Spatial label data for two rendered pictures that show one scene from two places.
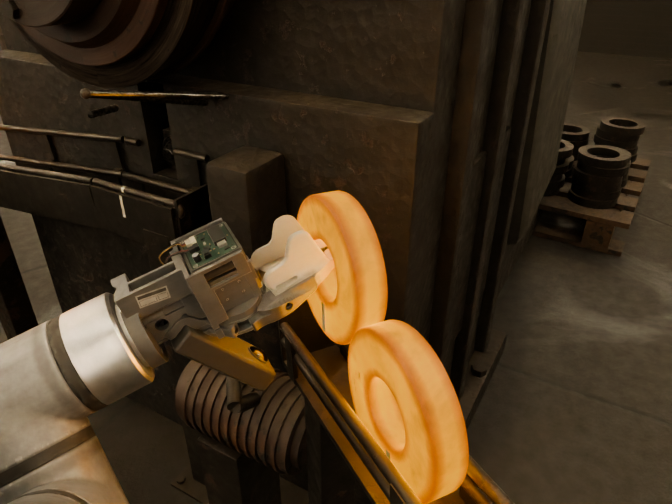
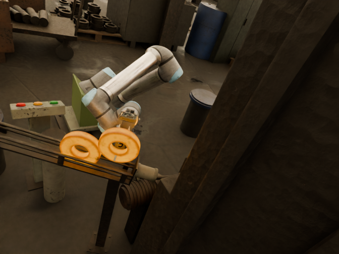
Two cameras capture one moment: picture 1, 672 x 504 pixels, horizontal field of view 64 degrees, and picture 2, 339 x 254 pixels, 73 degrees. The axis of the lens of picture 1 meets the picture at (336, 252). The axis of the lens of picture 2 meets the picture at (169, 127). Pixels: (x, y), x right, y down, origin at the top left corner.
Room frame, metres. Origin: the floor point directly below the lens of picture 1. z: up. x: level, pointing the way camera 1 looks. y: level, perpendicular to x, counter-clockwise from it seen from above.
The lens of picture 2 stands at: (0.78, -0.56, 1.39)
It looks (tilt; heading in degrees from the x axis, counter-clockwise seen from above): 36 degrees down; 105
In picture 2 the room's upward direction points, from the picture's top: 20 degrees clockwise
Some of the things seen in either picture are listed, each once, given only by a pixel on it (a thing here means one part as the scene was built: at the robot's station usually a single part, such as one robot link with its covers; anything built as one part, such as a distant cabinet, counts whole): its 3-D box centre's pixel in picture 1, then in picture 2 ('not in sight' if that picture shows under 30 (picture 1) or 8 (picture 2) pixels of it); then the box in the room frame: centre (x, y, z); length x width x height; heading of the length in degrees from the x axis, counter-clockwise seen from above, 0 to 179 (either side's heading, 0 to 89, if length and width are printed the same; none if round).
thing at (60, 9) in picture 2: not in sight; (93, 18); (-1.93, 2.57, 0.22); 1.20 x 0.81 x 0.44; 55
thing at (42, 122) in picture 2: not in sight; (40, 144); (-0.11, 0.12, 0.31); 0.24 x 0.16 x 0.62; 60
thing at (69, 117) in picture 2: not in sight; (85, 117); (-0.31, 0.70, 0.10); 0.32 x 0.32 x 0.04; 61
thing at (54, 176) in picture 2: not in sight; (54, 168); (0.05, 0.07, 0.26); 0.12 x 0.12 x 0.52
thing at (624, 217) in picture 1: (506, 145); not in sight; (2.47, -0.81, 0.22); 1.20 x 0.81 x 0.44; 58
